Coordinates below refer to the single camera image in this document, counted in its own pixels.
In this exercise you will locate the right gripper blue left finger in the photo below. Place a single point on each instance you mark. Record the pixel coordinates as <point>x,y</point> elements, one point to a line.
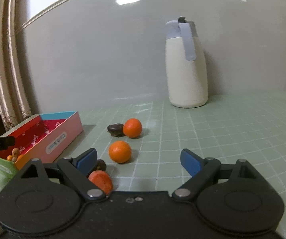
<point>75,173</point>

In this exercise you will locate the beige satin curtain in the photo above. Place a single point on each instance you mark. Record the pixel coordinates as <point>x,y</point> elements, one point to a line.
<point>14,106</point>

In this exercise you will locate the cream thermos jug grey lid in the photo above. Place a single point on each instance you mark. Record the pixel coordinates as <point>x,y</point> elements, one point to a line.
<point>185,64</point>

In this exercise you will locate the dark split chestnut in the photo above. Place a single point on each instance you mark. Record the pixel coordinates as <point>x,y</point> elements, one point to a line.
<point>100,165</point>

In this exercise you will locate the red strawberry piece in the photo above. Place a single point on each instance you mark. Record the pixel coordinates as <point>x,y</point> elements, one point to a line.
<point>102,180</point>

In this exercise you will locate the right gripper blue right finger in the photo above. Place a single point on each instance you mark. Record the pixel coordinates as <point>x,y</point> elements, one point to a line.
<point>203,172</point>

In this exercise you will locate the colourful cardboard box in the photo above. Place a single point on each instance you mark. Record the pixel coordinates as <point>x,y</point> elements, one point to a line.
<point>43,136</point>

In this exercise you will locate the orange mandarin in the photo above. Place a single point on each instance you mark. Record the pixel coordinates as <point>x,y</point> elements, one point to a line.
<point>120,152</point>
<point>132,128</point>

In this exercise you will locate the green grid table mat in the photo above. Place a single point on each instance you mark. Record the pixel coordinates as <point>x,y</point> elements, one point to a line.
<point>228,128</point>

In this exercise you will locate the dark chestnut at back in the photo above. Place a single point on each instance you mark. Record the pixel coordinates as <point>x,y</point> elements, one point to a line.
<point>115,130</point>

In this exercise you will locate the brown longan fruit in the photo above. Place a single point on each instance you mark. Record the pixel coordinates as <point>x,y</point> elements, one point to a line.
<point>15,152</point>

